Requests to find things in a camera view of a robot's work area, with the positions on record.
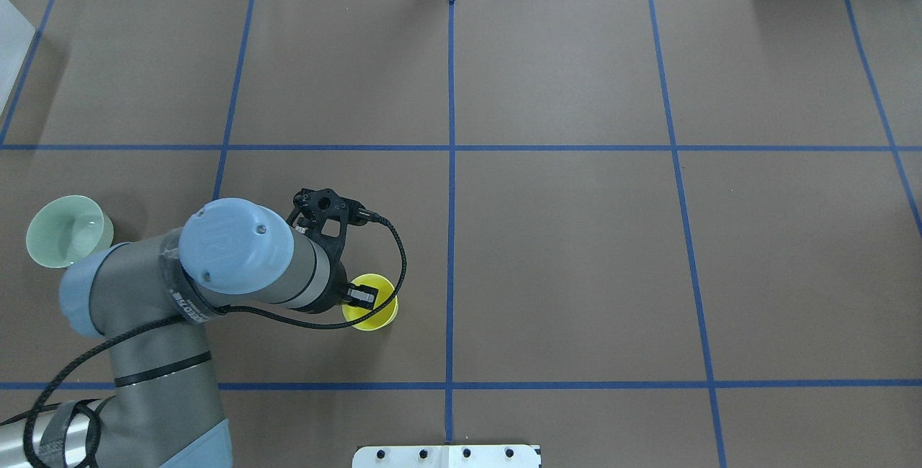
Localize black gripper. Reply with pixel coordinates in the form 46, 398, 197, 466
327, 279, 377, 308

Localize yellow plastic cup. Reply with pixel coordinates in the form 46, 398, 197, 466
341, 274, 399, 331

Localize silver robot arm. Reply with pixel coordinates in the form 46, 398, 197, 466
2, 189, 396, 467

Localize translucent white storage box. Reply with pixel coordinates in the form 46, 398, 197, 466
1, 0, 36, 112

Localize mint green bowl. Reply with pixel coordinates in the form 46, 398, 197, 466
25, 195, 115, 269

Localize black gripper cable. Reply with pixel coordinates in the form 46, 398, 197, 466
0, 210, 408, 468

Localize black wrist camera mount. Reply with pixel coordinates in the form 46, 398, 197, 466
285, 188, 385, 263

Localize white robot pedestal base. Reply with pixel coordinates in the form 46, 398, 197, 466
352, 444, 542, 467

